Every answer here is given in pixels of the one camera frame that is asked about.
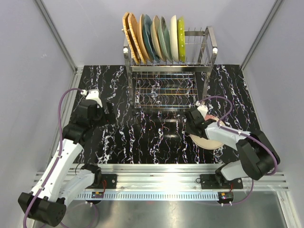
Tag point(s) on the pale green bottom plate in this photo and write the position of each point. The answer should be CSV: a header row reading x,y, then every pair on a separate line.
x,y
164,38

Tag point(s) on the yellow green dotted plate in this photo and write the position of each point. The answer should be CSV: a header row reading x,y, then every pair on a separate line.
x,y
181,39

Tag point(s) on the woven bamboo tray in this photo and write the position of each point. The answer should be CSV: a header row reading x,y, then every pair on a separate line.
x,y
129,38
133,27

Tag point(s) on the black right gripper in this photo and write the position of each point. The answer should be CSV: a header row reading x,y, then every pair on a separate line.
x,y
188,129

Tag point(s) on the cream yellow bird plate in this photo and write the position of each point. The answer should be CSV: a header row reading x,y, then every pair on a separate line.
x,y
155,38

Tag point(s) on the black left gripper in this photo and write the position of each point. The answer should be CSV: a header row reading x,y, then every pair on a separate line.
x,y
107,118

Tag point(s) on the teal scalloped plate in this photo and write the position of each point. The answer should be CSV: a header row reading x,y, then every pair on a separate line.
x,y
147,26

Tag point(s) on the stainless steel dish rack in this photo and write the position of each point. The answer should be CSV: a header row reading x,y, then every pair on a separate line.
x,y
173,86

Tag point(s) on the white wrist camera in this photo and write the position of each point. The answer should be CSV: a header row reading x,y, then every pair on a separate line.
x,y
93,94
203,109

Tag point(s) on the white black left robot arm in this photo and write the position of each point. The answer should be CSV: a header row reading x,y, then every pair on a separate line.
x,y
48,200

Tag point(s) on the cream bird painted plate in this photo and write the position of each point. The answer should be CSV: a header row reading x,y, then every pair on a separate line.
x,y
142,46

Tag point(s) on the white slotted cable duct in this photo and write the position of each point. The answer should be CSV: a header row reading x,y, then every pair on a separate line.
x,y
154,196

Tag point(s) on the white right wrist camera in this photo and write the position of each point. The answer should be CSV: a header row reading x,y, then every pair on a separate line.
x,y
203,109

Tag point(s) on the pink rimmed plate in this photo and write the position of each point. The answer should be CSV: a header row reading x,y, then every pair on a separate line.
x,y
206,143

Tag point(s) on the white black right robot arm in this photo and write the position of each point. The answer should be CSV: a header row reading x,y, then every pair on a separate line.
x,y
256,155

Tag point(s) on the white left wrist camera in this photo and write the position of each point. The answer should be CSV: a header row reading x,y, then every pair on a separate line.
x,y
93,94

